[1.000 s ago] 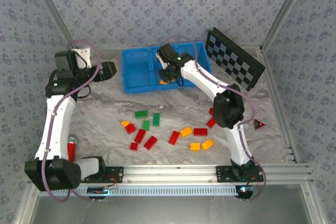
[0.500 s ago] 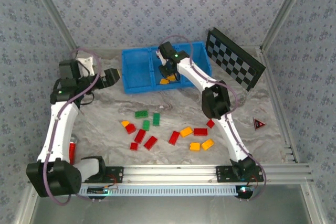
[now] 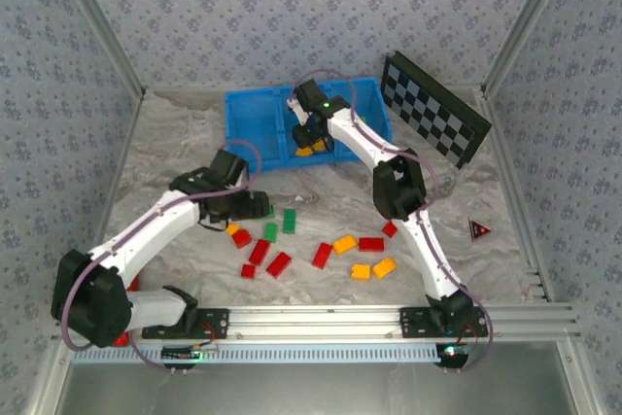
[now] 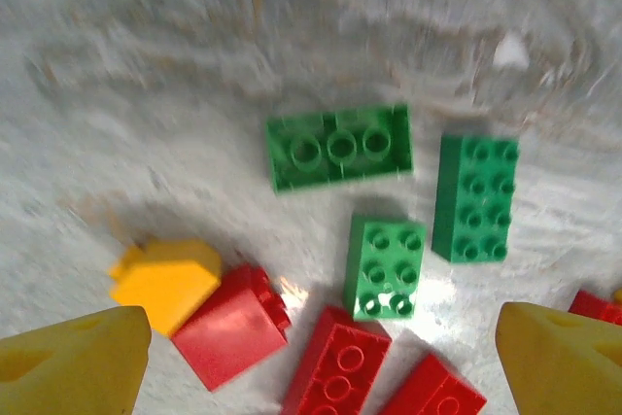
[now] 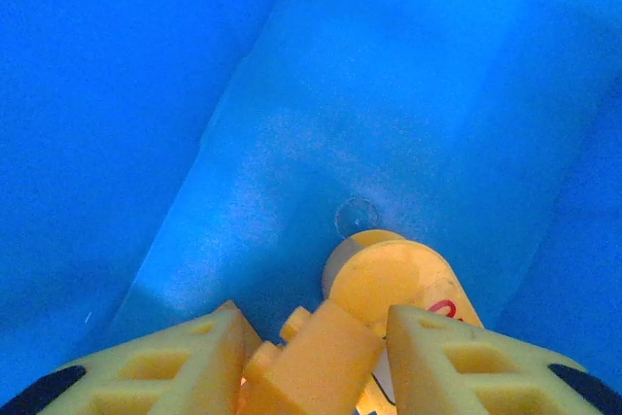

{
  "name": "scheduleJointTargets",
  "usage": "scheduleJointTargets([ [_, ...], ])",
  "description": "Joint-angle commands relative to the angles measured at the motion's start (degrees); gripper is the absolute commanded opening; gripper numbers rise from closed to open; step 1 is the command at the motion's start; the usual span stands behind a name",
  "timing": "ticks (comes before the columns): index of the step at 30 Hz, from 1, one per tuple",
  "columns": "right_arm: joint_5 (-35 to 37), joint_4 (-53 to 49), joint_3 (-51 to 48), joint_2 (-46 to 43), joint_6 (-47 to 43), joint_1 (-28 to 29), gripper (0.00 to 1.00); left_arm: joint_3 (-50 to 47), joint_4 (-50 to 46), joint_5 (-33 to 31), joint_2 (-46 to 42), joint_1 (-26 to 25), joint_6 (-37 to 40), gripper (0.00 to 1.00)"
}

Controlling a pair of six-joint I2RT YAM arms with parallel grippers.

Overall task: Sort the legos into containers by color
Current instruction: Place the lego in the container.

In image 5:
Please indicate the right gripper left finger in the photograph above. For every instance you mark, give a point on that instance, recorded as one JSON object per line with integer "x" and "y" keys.
{"x": 146, "y": 376}

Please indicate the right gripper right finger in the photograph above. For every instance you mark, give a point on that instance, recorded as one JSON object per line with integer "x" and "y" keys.
{"x": 486, "y": 376}

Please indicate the round yellow lego piece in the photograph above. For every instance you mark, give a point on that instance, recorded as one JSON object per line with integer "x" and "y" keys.
{"x": 389, "y": 279}

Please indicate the small yellow lego brick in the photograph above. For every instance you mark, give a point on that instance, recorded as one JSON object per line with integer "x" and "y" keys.
{"x": 311, "y": 366}

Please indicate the blue three-compartment bin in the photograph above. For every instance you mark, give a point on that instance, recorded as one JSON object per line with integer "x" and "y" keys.
{"x": 340, "y": 94}

